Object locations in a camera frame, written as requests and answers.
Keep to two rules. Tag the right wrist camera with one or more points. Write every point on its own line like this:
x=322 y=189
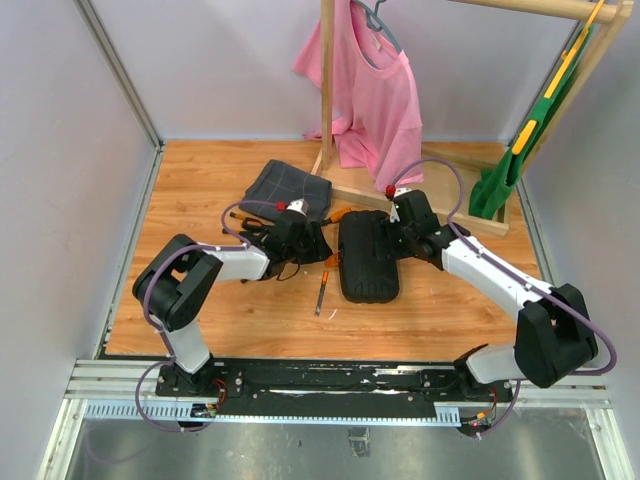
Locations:
x=398 y=197

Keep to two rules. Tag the yellow clothes hanger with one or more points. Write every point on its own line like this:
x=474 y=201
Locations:
x=543 y=105

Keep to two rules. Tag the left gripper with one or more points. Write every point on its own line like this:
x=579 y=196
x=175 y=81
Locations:
x=319 y=250

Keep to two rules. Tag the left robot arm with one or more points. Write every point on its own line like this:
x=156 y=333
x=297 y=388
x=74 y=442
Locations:
x=175 y=285

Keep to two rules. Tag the green garment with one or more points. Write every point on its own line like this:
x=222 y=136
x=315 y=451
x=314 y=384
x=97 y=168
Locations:
x=490 y=193

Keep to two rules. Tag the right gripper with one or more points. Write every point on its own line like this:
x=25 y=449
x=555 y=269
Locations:
x=385 y=231

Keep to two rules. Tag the wooden clothes rack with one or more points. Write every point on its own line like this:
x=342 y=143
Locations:
x=471 y=158

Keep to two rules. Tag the orange black screwdriver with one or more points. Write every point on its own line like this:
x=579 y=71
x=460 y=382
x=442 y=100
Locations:
x=336 y=216

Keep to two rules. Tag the pink t-shirt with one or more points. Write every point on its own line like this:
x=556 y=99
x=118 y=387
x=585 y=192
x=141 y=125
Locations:
x=378 y=124

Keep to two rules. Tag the teal clothes hanger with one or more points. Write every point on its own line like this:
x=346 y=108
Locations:
x=382 y=30

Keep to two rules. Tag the orange utility knife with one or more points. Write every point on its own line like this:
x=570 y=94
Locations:
x=321 y=294

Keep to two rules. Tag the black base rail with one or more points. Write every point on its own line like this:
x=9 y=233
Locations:
x=330 y=390

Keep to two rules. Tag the grey folded cloth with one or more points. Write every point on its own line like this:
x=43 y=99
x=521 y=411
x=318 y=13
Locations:
x=282 y=182

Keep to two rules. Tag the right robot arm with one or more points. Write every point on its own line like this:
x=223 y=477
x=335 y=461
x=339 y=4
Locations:
x=552 y=337

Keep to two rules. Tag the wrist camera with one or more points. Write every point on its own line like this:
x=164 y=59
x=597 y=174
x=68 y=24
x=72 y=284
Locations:
x=300 y=206
x=398 y=197

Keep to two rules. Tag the black plastic tool case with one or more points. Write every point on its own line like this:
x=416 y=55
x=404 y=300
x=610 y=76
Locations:
x=368 y=271

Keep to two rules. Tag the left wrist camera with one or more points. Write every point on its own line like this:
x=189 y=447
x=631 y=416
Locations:
x=300 y=206

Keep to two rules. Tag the small black screwdriver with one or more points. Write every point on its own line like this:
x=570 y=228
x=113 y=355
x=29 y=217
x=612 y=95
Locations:
x=247 y=219
x=249 y=236

